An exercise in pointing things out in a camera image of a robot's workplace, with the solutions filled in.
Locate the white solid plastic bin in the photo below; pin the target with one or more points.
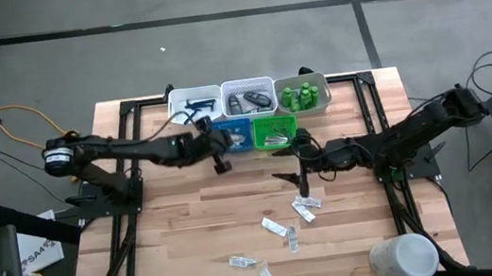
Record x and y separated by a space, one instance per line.
176 97

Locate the blue perforated plastic basket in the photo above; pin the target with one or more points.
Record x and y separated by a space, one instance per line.
247 126

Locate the grey solid plastic bin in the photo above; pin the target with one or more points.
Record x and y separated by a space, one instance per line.
325 99

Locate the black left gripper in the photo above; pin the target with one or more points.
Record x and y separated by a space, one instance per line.
213 143

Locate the white printed paper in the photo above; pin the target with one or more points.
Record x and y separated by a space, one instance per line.
42 250

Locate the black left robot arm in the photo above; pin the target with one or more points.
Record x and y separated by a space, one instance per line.
133 149

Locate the black metal rig frame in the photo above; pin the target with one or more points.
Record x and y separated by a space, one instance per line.
127 107

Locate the green shampoo bottle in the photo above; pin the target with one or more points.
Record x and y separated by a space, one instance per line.
305 86
304 101
287 97
315 94

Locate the white cylindrical wipes canister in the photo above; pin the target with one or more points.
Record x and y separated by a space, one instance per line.
404 257

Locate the white perforated plastic basket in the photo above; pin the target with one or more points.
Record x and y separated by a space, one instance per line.
246 85

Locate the silver nail clipper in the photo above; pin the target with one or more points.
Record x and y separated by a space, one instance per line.
275 141

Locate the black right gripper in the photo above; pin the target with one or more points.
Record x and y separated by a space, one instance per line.
318 162

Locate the green perforated plastic basket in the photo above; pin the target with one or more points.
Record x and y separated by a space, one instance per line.
259 129

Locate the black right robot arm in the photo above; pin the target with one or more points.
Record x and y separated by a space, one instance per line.
416 125

